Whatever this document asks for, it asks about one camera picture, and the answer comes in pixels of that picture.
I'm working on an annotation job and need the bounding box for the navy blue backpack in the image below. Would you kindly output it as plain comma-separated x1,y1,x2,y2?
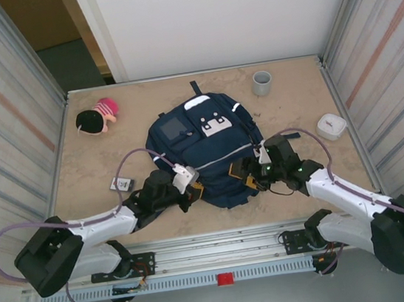
137,72,273,220

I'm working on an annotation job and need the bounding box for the small black card pack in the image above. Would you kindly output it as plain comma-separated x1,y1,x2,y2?
108,175,137,194

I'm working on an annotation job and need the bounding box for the small white square box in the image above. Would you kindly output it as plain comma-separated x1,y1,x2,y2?
314,111,349,143

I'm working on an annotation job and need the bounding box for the grey cup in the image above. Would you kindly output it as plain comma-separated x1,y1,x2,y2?
249,69,275,98

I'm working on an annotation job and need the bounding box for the red block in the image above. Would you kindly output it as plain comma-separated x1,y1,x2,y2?
216,272,236,287

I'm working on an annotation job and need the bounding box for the plush doll with pink hat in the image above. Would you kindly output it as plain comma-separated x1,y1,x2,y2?
72,96,123,139

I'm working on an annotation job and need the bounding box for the brown wooden door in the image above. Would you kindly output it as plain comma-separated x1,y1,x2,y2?
0,0,111,90

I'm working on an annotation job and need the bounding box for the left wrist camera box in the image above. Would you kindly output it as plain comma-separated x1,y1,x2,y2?
170,160,203,196

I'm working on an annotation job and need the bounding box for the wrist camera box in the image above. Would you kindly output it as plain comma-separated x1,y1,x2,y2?
170,160,203,196
255,145,273,168

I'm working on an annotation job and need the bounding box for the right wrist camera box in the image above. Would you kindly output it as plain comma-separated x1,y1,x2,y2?
255,145,273,168

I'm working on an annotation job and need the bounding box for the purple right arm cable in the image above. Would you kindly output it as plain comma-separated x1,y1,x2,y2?
270,112,404,281

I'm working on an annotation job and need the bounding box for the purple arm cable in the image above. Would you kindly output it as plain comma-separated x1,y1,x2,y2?
270,112,404,281
0,143,196,302

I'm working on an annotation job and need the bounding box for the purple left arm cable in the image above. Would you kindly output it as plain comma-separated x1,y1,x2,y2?
0,143,196,302

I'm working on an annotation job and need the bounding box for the aluminium frame rail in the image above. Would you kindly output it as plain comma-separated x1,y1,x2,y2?
17,205,404,299

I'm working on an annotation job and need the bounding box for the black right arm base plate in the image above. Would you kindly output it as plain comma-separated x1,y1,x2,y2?
280,223,352,256

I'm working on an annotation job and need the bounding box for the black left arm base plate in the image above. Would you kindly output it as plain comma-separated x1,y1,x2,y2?
88,251,159,285

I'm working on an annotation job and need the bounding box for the perforated cable duct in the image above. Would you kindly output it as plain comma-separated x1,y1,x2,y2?
37,257,318,302

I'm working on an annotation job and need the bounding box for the white door frame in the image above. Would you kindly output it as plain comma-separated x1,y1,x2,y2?
72,0,130,89

